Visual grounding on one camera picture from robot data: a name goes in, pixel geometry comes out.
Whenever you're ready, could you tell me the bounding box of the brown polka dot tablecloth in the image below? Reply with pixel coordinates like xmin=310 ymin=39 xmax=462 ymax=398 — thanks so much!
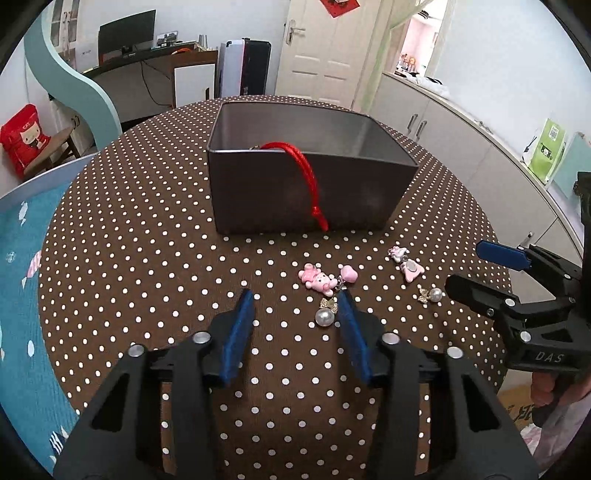
xmin=39 ymin=95 xmax=520 ymax=480

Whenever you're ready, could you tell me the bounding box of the black computer monitor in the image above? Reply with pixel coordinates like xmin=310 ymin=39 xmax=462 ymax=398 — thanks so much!
xmin=98 ymin=10 xmax=157 ymax=55

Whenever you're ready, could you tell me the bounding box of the pink bear charm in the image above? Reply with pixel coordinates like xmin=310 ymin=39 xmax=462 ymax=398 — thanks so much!
xmin=298 ymin=263 xmax=360 ymax=298

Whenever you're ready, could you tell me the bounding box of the dark purple suitcase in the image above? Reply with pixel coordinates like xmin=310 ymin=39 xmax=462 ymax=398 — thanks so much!
xmin=240 ymin=38 xmax=271 ymax=97

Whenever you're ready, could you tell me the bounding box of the gray metal box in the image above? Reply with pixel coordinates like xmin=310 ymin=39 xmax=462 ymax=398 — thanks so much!
xmin=207 ymin=102 xmax=420 ymax=234

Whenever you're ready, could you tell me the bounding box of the teal candy print sheet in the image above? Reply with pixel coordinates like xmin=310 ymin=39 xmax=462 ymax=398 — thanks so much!
xmin=0 ymin=152 xmax=100 ymax=476

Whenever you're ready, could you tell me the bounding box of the red diamond door decoration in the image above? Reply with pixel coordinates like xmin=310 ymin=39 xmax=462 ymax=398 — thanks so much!
xmin=318 ymin=0 xmax=361 ymax=19

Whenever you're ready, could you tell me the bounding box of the white desk cabinet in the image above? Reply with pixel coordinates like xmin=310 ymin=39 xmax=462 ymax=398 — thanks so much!
xmin=171 ymin=51 xmax=219 ymax=109

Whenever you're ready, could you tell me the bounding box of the teal board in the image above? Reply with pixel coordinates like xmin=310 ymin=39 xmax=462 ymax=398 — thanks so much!
xmin=551 ymin=133 xmax=591 ymax=199

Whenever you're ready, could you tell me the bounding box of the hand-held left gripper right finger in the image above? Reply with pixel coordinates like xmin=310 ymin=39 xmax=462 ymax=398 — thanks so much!
xmin=336 ymin=288 xmax=540 ymax=480

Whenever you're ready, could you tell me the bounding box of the wooden chair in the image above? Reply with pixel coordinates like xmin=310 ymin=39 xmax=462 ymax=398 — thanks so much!
xmin=23 ymin=127 xmax=81 ymax=178

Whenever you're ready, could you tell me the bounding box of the white panel door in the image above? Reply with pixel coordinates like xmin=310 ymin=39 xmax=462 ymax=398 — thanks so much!
xmin=276 ymin=0 xmax=384 ymax=109

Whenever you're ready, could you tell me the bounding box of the white glass door cupboard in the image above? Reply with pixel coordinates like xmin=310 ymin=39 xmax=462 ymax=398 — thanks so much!
xmin=50 ymin=0 xmax=80 ymax=63

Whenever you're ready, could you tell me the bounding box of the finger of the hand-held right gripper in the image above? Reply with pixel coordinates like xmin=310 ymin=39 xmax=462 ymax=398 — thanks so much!
xmin=475 ymin=240 xmax=583 ymax=298
xmin=444 ymin=273 xmax=573 ymax=324

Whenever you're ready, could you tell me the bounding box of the white sideboard cabinet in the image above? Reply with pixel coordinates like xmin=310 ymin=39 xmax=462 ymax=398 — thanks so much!
xmin=360 ymin=71 xmax=587 ymax=296

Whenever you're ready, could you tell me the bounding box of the teal curved bed frame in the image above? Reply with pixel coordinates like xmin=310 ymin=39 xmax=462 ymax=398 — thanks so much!
xmin=23 ymin=7 xmax=123 ymax=153

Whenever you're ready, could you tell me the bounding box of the red cushion on stool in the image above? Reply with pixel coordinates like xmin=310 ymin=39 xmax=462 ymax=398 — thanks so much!
xmin=0 ymin=104 xmax=52 ymax=181

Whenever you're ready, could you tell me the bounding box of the small pink white charm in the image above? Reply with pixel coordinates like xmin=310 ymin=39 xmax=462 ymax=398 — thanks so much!
xmin=388 ymin=246 xmax=426 ymax=282

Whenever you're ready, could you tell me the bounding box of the green paper bag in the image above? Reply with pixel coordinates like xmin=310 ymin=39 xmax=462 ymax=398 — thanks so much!
xmin=526 ymin=117 xmax=568 ymax=183

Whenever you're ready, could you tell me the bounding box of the black desk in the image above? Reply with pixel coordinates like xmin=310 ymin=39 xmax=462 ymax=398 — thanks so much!
xmin=83 ymin=41 xmax=218 ymax=77

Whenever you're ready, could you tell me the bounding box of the person's right forearm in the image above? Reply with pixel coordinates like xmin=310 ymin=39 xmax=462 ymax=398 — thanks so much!
xmin=522 ymin=406 xmax=591 ymax=467

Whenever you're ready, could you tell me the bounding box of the white bag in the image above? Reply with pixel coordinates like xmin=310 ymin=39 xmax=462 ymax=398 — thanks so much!
xmin=402 ymin=74 xmax=451 ymax=95

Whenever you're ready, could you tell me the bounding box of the person's right hand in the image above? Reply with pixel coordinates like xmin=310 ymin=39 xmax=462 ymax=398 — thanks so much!
xmin=530 ymin=372 xmax=562 ymax=408

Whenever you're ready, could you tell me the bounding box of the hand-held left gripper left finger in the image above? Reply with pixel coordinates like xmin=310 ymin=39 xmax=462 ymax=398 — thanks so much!
xmin=53 ymin=288 xmax=257 ymax=480

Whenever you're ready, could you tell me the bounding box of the red cord bracelet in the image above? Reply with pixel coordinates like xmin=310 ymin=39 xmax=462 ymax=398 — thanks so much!
xmin=259 ymin=141 xmax=329 ymax=232

